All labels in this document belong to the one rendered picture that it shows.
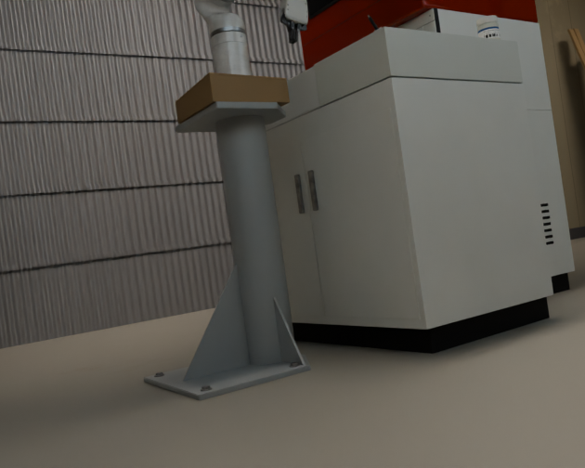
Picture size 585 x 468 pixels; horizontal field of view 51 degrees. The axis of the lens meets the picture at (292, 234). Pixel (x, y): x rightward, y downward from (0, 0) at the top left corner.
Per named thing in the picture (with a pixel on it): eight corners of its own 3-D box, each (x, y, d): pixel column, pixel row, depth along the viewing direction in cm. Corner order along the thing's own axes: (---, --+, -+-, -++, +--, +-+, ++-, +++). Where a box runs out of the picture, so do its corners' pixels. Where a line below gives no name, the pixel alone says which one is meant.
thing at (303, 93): (259, 141, 258) (254, 108, 259) (341, 107, 213) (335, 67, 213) (240, 141, 253) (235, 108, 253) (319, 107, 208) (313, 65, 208)
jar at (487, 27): (488, 49, 220) (485, 23, 220) (505, 43, 214) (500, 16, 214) (475, 48, 216) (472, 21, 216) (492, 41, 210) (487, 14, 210)
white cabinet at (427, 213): (371, 313, 292) (348, 142, 293) (557, 318, 212) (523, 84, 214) (256, 341, 256) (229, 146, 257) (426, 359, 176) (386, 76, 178)
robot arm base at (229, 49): (216, 82, 190) (209, 24, 191) (200, 101, 207) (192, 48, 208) (273, 83, 198) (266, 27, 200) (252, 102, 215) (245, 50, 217)
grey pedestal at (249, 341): (200, 401, 163) (158, 94, 164) (144, 382, 200) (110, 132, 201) (350, 359, 191) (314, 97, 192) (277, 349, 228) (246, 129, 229)
